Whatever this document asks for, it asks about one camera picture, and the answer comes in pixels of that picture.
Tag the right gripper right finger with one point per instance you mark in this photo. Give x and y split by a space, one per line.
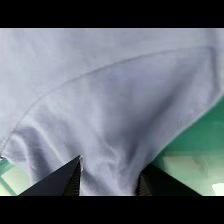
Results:
160 185

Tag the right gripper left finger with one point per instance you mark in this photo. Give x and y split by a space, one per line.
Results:
61 180

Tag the pale grey T-shirt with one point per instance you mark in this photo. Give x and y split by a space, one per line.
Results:
110 100

